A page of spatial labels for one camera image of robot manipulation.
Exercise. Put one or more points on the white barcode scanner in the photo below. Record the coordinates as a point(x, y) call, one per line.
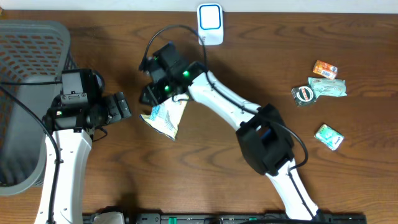
point(210, 24)

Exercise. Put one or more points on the grey plastic mesh basket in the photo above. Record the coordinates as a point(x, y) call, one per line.
point(33, 55)

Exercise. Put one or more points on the mint wet wipes pack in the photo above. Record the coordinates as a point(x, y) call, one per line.
point(327, 87)

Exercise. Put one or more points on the teal tissue pack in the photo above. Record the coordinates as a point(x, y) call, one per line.
point(329, 137)

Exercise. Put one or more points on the dark green round-logo packet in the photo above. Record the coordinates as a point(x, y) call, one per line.
point(303, 95)

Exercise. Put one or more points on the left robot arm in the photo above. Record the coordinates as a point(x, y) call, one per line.
point(69, 124)

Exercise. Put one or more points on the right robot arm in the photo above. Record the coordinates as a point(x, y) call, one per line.
point(265, 141)

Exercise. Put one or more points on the orange tissue pack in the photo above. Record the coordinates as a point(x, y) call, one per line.
point(325, 69)

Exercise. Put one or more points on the white snack bag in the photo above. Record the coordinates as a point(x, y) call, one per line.
point(165, 118)

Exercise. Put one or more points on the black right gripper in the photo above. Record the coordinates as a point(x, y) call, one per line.
point(151, 95)

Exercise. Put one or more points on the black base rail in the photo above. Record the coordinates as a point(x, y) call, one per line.
point(156, 218)

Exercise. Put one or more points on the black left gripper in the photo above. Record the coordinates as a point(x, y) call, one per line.
point(121, 104)

